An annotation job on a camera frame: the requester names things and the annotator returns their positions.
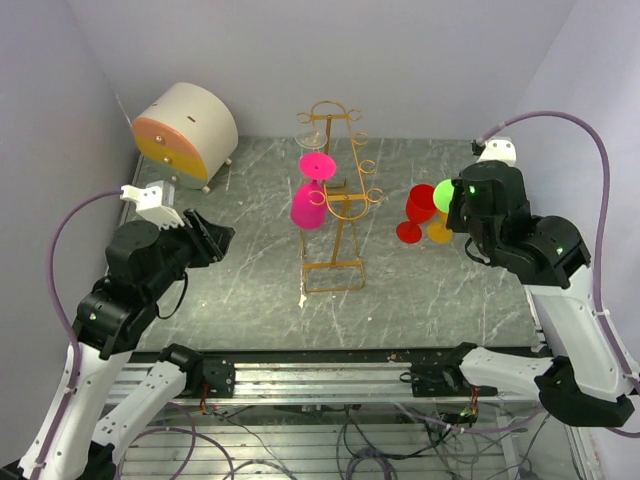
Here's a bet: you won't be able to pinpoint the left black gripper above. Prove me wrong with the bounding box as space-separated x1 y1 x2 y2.
144 206 235 299

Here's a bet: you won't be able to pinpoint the orange plastic wine glass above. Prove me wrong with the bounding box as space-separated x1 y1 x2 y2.
426 212 454 244

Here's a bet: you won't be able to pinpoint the green plastic wine glass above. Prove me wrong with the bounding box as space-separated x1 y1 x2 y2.
433 179 454 214

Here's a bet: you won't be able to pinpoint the red plastic wine glass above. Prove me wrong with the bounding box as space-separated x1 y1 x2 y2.
396 184 436 244

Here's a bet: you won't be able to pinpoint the pink plastic wine glass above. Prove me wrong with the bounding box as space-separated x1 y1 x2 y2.
290 152 337 230

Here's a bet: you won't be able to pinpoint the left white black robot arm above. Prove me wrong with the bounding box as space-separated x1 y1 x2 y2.
1 209 235 479

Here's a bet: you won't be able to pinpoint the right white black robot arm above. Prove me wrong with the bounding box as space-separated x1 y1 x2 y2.
440 160 637 429

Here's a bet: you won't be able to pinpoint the clear wine glass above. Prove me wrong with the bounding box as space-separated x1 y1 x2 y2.
295 130 328 150

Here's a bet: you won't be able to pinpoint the white semicircular drawer cabinet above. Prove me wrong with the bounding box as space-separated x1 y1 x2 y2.
132 82 239 194

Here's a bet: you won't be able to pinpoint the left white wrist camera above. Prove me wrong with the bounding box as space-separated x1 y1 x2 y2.
120 181 185 230

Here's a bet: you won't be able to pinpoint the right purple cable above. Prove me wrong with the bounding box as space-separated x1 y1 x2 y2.
479 110 640 439

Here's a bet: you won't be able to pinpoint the purple cable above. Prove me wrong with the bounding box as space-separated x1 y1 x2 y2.
45 188 124 466
479 110 640 439

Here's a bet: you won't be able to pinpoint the gold wire wine glass rack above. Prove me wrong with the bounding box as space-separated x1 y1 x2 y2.
297 100 383 294

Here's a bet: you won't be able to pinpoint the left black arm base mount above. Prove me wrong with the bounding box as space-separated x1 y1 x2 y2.
193 357 236 398

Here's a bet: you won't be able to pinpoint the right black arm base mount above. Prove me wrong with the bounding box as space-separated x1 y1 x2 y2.
399 342 497 398

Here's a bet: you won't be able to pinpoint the aluminium rail frame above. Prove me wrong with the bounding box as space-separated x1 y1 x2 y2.
49 357 601 480

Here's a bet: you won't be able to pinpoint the tangled cables under frame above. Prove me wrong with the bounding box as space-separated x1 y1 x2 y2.
114 394 591 480

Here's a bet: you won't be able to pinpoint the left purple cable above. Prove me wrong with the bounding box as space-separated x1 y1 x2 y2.
45 188 124 466

